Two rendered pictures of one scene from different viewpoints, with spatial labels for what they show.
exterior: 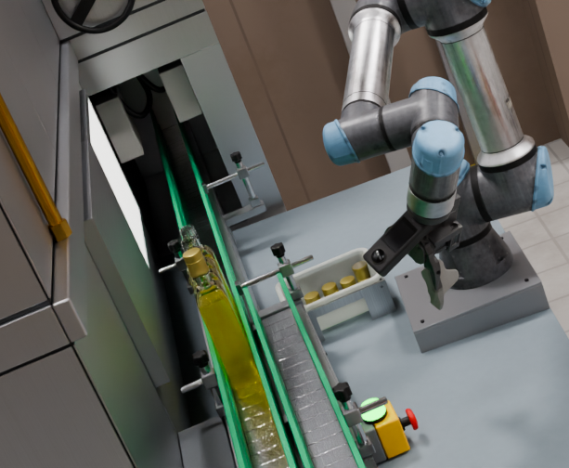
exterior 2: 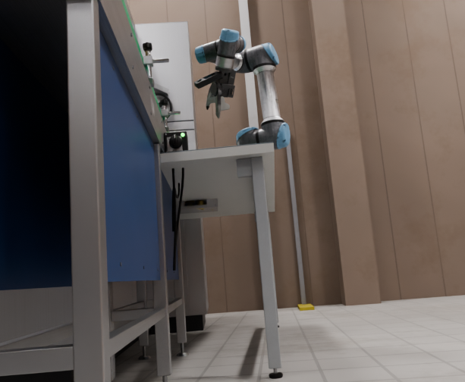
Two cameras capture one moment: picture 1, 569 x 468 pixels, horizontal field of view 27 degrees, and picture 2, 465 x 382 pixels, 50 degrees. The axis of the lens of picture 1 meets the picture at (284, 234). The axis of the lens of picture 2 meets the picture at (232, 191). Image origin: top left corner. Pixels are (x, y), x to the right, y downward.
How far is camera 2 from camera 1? 1.65 m
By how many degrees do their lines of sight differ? 33
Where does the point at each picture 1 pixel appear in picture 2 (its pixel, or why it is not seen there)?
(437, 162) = (226, 34)
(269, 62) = (227, 233)
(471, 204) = (253, 136)
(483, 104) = (266, 96)
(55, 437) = not seen: hidden behind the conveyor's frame
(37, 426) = not seen: hidden behind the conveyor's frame
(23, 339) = not seen: outside the picture
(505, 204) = (266, 138)
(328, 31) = (253, 227)
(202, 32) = (190, 136)
